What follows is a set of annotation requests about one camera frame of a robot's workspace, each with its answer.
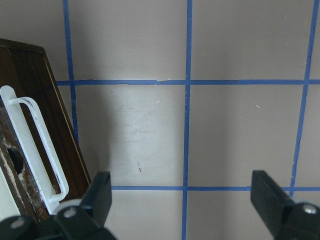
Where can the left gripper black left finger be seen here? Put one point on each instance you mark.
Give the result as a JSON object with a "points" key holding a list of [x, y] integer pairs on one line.
{"points": [[85, 219]]}

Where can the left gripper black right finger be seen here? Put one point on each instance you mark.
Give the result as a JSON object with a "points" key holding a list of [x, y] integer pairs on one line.
{"points": [[286, 218]]}

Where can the cream white cabinet body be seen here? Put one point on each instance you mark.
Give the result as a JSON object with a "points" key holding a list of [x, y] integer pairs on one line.
{"points": [[8, 206]]}

